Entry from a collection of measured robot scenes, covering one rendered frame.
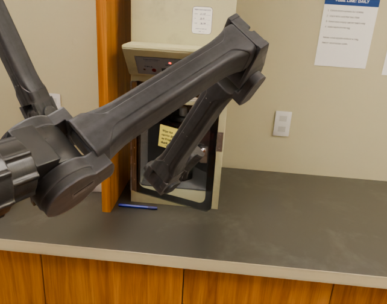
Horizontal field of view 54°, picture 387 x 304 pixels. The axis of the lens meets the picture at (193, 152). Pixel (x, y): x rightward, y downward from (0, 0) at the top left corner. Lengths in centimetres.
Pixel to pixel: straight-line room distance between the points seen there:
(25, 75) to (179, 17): 49
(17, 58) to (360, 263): 110
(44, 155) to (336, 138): 151
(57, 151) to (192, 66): 23
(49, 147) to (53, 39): 138
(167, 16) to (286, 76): 67
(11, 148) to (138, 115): 16
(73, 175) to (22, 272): 96
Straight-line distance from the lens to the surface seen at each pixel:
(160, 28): 124
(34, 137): 46
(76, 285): 134
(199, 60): 57
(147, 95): 52
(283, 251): 124
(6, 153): 43
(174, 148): 84
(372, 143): 187
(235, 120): 173
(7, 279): 143
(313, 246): 130
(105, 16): 119
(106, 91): 122
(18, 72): 102
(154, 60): 117
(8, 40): 103
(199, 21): 123
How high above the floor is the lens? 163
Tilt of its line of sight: 21 degrees down
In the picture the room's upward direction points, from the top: 4 degrees clockwise
